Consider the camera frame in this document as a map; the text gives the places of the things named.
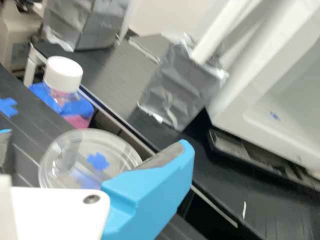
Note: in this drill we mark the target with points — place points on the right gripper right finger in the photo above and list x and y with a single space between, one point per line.
145 195

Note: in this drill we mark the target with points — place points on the white incubator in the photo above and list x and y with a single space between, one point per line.
275 87

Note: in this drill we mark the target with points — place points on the black tray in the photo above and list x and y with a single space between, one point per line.
240 150

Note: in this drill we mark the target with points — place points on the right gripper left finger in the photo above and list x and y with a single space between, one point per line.
3 145

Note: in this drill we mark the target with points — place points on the blue bottle holder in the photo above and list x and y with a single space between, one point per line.
46 96

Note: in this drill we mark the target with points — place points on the cream microscope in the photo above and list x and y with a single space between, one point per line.
15 35

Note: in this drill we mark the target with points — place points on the black platform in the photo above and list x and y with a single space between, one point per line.
32 122
120 82
180 232

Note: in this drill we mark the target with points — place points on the petri dish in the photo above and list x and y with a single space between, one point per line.
82 147

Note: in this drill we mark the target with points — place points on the white pipette stand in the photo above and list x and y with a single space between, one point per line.
172 95

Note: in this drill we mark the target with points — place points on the small bottle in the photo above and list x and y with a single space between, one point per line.
63 75

